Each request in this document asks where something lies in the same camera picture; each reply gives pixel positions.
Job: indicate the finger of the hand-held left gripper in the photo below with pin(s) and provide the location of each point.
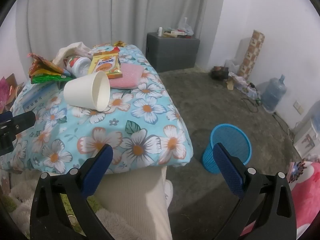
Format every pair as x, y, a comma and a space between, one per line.
23, 120

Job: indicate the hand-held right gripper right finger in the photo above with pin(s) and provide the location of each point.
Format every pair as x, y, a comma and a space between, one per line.
227, 172

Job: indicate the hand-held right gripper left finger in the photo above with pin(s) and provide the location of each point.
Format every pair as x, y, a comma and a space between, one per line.
100, 170

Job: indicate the light blue carton box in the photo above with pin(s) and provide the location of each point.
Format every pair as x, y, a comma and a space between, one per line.
37, 95

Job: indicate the blue mesh wastebasket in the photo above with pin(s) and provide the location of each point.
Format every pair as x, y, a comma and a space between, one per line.
232, 135

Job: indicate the green snack packet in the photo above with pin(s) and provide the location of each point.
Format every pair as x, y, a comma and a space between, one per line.
45, 78

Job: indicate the white paper cup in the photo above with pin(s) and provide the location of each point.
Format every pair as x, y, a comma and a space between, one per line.
80, 92

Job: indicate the white bag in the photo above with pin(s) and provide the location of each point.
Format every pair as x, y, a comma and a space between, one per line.
67, 50

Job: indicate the yellow orange snack packet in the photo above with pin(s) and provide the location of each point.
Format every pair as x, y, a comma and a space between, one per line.
105, 65

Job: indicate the pink flower paper bag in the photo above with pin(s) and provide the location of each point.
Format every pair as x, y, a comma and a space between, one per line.
6, 87

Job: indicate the person's beige trouser leg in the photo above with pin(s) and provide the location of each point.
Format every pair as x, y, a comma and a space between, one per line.
135, 200

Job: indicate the red orange snack packet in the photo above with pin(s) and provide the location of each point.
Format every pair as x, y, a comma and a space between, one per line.
41, 62

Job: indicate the person's white shoe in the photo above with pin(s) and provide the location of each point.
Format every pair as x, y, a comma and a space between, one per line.
168, 192

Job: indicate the white green fluffy rug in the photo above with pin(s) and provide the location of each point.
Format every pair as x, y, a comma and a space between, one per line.
17, 205

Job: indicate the floral light blue blanket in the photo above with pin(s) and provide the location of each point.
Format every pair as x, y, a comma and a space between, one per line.
140, 120

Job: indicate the white bottle with red label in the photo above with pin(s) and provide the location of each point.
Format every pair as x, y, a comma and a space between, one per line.
78, 65

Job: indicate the pink plush blanket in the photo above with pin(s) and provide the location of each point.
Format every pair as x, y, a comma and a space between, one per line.
305, 197

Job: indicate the white appliance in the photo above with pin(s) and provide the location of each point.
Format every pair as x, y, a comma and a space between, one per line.
307, 137

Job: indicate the brown cardboard scrap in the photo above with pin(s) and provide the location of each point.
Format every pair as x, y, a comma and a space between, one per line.
230, 85

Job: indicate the printed cloth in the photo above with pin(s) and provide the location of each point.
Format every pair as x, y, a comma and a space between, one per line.
243, 83

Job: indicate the large blue water jug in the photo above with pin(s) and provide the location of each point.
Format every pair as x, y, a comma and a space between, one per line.
273, 92

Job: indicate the pink sponge cloth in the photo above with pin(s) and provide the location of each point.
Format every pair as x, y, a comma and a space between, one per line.
127, 76

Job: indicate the black bag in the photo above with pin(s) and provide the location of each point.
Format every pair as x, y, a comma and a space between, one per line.
220, 73

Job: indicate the translucent plastic bag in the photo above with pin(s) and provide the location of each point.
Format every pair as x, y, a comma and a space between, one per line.
232, 66

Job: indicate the gold foil wrapper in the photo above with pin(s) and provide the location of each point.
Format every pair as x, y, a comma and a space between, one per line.
118, 44

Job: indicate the brick patterned paper roll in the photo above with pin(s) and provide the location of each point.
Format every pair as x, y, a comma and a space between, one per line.
252, 50

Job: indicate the grey curtain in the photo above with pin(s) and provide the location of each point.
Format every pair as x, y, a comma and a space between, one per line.
87, 12

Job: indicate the grey cabinet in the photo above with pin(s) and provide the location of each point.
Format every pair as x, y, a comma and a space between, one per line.
172, 52

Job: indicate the assorted small toiletries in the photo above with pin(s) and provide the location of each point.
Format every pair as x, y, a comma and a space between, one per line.
173, 33

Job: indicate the clear plastic bag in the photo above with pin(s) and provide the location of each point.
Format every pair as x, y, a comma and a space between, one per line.
185, 27

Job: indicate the small white bottle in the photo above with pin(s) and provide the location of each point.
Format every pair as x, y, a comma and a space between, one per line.
160, 31

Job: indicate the wall socket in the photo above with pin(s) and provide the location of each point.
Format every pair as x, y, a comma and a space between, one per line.
298, 107

